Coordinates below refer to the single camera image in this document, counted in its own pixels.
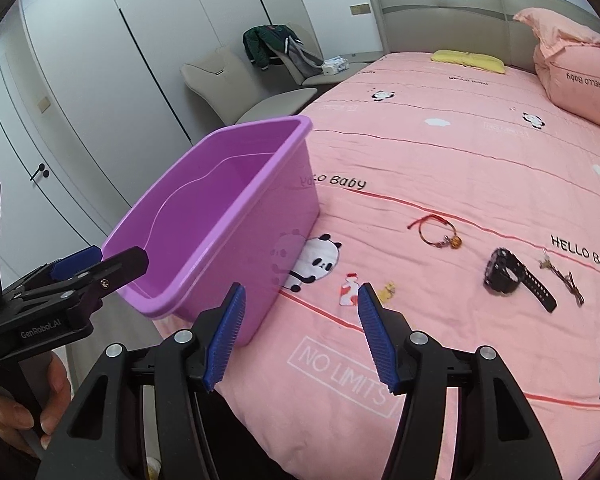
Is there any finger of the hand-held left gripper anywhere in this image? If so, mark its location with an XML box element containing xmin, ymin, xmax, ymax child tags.
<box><xmin>15</xmin><ymin>246</ymin><xmax>149</xmax><ymax>322</ymax></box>
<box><xmin>2</xmin><ymin>245</ymin><xmax>104</xmax><ymax>297</ymax></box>

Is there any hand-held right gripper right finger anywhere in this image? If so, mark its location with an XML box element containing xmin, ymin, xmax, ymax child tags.
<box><xmin>357</xmin><ymin>282</ymin><xmax>563</xmax><ymax>480</ymax></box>

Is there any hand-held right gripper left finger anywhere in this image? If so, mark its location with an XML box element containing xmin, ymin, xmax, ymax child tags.
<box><xmin>50</xmin><ymin>282</ymin><xmax>248</xmax><ymax>480</ymax></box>

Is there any bottle shaped charm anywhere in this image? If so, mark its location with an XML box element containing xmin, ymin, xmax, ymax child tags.
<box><xmin>339</xmin><ymin>273</ymin><xmax>361</xmax><ymax>307</ymax></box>

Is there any purple plastic bin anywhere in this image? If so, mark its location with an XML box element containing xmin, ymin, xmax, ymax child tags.
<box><xmin>101</xmin><ymin>115</ymin><xmax>322</xmax><ymax>348</ymax></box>

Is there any person's left hand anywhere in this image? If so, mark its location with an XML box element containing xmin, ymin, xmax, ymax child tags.
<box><xmin>0</xmin><ymin>351</ymin><xmax>74</xmax><ymax>450</ymax></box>

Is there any black wrist watch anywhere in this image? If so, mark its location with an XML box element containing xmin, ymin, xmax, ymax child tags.
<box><xmin>482</xmin><ymin>247</ymin><xmax>558</xmax><ymax>313</ymax></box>

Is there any pink printed bed sheet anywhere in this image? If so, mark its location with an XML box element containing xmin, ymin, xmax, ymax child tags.
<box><xmin>152</xmin><ymin>50</ymin><xmax>600</xmax><ymax>480</ymax></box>

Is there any beige lounge chair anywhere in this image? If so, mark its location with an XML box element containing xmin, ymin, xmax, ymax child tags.
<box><xmin>180</xmin><ymin>46</ymin><xmax>318</xmax><ymax>128</ymax></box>
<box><xmin>285</xmin><ymin>22</ymin><xmax>381</xmax><ymax>90</ymax></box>

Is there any white wardrobe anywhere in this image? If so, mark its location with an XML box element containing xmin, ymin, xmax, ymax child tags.
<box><xmin>20</xmin><ymin>0</ymin><xmax>311</xmax><ymax>241</ymax></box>

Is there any dark green jacket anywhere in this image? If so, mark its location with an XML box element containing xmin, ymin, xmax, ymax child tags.
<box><xmin>243</xmin><ymin>24</ymin><xmax>293</xmax><ymax>68</ymax></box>

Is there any grey garment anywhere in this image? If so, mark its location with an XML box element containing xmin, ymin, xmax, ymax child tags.
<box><xmin>280</xmin><ymin>35</ymin><xmax>326</xmax><ymax>78</ymax></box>

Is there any yellow cushion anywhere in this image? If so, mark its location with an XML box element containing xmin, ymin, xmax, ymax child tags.
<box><xmin>430</xmin><ymin>50</ymin><xmax>507</xmax><ymax>75</ymax></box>

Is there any beige bed headboard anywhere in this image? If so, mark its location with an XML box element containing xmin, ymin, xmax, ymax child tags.
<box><xmin>367</xmin><ymin>0</ymin><xmax>600</xmax><ymax>68</ymax></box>

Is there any pink pillow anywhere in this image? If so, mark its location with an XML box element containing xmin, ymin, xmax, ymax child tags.
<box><xmin>512</xmin><ymin>7</ymin><xmax>600</xmax><ymax>136</ymax></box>

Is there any red string bracelet gold charm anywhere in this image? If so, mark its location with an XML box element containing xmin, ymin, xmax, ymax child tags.
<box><xmin>407</xmin><ymin>214</ymin><xmax>463</xmax><ymax>251</ymax></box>

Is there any brown cord charm strap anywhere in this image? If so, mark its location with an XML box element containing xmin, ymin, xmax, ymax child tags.
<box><xmin>539</xmin><ymin>249</ymin><xmax>586</xmax><ymax>307</ymax></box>

